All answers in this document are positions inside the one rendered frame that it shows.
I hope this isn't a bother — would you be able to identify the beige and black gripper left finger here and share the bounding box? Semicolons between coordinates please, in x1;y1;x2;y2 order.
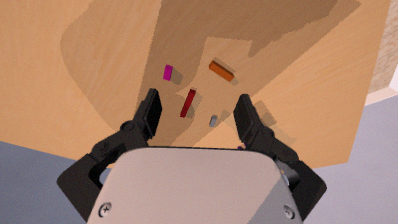
57;88;162;223

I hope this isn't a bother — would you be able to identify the grey rod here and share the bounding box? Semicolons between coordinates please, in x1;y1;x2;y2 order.
209;116;217;127

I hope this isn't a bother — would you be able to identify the red rectangular bar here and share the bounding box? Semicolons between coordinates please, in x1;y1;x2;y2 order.
180;89;196;118

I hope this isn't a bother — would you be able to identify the orange rod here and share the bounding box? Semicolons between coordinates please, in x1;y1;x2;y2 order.
209;60;234;82

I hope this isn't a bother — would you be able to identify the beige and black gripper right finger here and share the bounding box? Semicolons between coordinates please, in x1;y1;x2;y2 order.
233;94;327;222

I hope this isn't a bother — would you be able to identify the magenta rod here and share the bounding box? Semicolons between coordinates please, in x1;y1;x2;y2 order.
163;64;173;81

